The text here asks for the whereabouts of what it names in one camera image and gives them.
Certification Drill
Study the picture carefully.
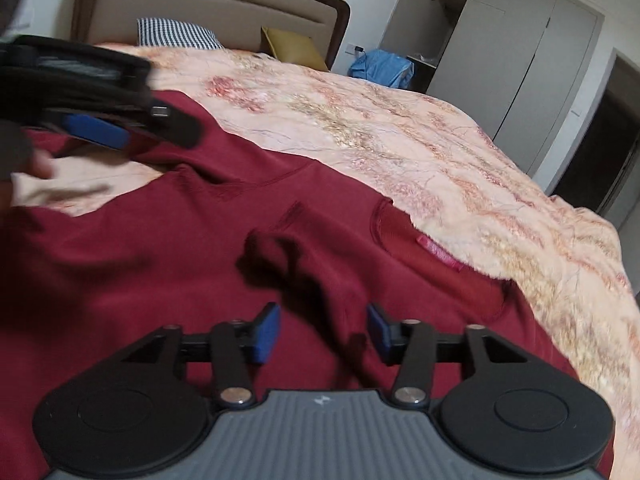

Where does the floral peach blanket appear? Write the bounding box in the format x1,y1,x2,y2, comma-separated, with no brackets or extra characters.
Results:
10,42,640,461

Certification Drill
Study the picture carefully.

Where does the grey wardrobe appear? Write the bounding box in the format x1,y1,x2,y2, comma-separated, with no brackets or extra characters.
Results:
379,0,602,173

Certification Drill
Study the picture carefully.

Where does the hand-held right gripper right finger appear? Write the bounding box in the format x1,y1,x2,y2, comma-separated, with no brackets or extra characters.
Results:
366,303,531,407

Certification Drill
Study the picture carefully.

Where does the beige brown bed headboard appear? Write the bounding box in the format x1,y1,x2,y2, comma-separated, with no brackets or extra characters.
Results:
70,0,352,73

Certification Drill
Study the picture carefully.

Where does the mustard yellow pillow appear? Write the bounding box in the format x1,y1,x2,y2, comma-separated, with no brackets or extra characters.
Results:
261,26,330,72

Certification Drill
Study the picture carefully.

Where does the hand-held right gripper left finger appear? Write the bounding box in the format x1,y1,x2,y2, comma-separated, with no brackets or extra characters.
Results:
120,302,282,407

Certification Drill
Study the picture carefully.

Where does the striped pillow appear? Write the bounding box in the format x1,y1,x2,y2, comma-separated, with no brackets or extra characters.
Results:
136,17,223,51

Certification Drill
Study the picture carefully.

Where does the blue garment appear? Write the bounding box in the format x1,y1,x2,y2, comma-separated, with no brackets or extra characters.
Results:
348,49,416,90

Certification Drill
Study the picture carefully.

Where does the maroon knit shirt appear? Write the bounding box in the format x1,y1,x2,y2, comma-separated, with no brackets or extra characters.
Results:
0,89,613,480

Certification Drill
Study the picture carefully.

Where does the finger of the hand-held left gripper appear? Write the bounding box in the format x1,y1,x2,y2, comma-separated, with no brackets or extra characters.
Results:
120,89,205,150
42,110,132,152

